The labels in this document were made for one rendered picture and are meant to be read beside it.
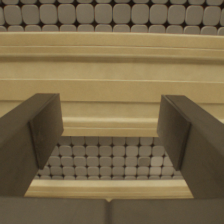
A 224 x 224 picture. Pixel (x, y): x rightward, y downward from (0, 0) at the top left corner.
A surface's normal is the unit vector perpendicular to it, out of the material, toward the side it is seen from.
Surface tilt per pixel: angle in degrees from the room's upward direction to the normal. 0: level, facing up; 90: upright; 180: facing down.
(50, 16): 0
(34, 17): 0
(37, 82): 0
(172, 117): 90
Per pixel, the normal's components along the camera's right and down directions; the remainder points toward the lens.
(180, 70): 0.00, 0.21
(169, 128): -1.00, -0.01
